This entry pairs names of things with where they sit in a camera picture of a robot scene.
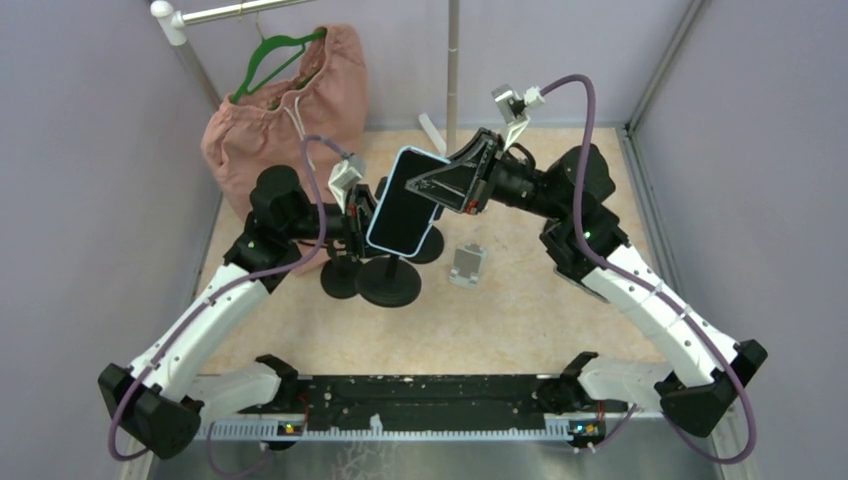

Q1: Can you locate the blue-cased smartphone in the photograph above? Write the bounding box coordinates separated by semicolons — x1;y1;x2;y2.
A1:
365;146;449;257

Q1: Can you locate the black phone stand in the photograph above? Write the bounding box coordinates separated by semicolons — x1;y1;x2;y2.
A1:
354;255;422;308
407;227;444;265
320;257;363;300

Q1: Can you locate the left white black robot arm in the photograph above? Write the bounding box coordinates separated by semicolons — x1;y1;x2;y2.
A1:
98;160;373;461

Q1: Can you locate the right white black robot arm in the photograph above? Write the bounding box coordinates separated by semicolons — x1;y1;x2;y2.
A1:
404;129;767;438

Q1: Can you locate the pink hanging garment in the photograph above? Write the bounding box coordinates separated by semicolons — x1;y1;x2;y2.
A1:
200;24;370;278

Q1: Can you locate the green clothes hanger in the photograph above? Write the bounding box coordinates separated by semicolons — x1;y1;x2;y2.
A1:
229;27;329;105

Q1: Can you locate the metal clothes rack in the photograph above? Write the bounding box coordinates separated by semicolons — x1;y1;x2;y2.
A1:
149;1;460;154

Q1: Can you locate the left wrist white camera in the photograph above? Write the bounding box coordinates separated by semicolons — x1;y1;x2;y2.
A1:
328;154;367;208

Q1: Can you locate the wrist white camera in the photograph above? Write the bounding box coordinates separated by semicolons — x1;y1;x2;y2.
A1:
328;154;367;208
491;84;545;149

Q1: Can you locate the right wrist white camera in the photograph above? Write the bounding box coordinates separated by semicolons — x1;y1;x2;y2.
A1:
491;84;545;149

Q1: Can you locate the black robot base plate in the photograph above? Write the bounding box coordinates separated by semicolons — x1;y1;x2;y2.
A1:
253;374;628;447

